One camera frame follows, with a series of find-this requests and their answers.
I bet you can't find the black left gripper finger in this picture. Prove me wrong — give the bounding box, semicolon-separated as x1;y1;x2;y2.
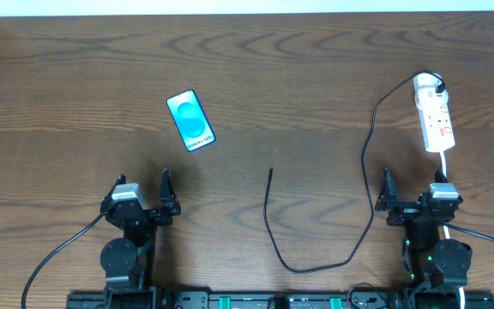
108;174;126;200
159;169;181;215

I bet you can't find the blue screen Galaxy smartphone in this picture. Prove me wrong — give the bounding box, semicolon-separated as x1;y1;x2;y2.
166;89;216;153

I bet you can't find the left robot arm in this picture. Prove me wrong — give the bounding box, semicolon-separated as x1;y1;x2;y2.
99;170;181;309

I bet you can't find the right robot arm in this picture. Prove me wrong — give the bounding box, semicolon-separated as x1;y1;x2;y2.
376;169;473;308

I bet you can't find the white power strip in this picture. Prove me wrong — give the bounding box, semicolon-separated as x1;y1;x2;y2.
413;72;456;154

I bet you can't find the black USB charging cable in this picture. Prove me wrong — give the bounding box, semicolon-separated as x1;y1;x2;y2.
263;70;447;275

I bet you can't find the white USB wall charger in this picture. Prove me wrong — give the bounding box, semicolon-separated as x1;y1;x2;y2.
413;72;449;111

